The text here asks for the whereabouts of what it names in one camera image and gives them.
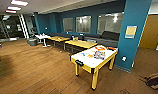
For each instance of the long yellow wooden table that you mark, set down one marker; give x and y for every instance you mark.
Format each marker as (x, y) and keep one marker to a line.
(59, 39)
(81, 44)

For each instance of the brown wooden door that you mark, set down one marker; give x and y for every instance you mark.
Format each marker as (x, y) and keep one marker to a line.
(151, 31)

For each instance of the dark grey sofa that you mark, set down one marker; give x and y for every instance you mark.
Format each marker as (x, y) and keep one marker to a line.
(108, 38)

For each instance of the white outlet on blue wall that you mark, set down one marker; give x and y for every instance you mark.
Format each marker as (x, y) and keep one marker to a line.
(124, 58)

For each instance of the small white table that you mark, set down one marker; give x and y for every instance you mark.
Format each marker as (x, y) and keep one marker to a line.
(43, 36)

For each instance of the long dark grey bench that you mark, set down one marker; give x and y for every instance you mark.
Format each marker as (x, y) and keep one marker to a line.
(61, 34)

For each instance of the rectangular ceiling light panel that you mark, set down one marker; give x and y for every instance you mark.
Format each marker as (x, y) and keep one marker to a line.
(10, 11)
(19, 2)
(14, 8)

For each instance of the orange game box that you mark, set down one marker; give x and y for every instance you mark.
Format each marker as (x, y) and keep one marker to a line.
(100, 48)

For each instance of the grey round bin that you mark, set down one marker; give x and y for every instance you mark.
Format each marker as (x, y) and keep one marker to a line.
(32, 42)

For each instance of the yellow gaming table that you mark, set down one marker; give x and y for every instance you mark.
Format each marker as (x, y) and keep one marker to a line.
(95, 58)

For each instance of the red and black paddle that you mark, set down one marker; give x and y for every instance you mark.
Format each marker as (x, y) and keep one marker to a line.
(111, 49)

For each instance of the glass entrance doors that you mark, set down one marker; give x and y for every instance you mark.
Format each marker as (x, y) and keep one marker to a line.
(10, 26)

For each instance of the yellow wall sign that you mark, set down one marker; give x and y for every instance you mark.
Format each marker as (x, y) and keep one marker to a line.
(131, 32)

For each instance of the tan backpack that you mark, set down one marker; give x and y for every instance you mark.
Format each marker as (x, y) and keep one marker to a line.
(154, 80)

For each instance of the orange bowl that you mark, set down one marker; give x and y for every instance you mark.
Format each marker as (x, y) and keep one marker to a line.
(90, 56)

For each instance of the black chair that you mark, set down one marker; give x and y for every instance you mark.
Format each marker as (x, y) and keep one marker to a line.
(81, 37)

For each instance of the blue bowl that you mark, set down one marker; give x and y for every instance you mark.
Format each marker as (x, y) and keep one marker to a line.
(82, 54)

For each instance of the tan open box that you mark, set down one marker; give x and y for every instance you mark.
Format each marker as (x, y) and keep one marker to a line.
(74, 38)

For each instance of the interior glass window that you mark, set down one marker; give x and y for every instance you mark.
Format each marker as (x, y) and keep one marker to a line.
(68, 24)
(110, 23)
(83, 24)

